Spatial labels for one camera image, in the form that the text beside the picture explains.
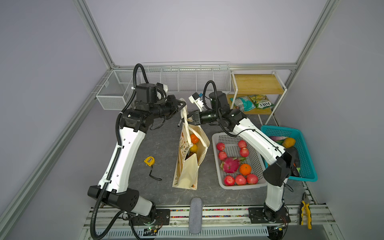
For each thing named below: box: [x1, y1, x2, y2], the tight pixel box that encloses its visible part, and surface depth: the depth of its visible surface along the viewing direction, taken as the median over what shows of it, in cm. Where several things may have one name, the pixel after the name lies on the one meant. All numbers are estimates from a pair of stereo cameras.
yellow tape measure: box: [144, 156, 163, 181], surface depth 93 cm
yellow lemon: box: [190, 144, 198, 153], surface depth 92 cm
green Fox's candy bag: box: [248, 94, 274, 109], surface depth 104 cm
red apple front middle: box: [235, 174, 247, 186], surface depth 82 cm
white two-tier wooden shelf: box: [226, 70, 288, 126], surface depth 93 cm
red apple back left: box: [216, 142, 226, 152], surface depth 97 cm
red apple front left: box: [223, 175, 235, 186], surface depth 82 cm
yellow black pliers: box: [299, 192, 313, 230], surface depth 77 cm
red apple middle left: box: [218, 151, 227, 161], surface depth 91 cm
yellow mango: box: [282, 137, 296, 149], surface depth 97 cm
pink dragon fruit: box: [220, 157, 246, 174], surface depth 85 cm
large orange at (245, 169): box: [240, 163, 252, 176], surface depth 86 cm
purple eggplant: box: [269, 136, 289, 142], surface depth 101 cm
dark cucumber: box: [290, 146, 301, 168], surface depth 90 cm
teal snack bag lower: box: [230, 96, 256, 112], surface depth 101 cm
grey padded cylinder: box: [188, 196, 203, 235], surface depth 74 cm
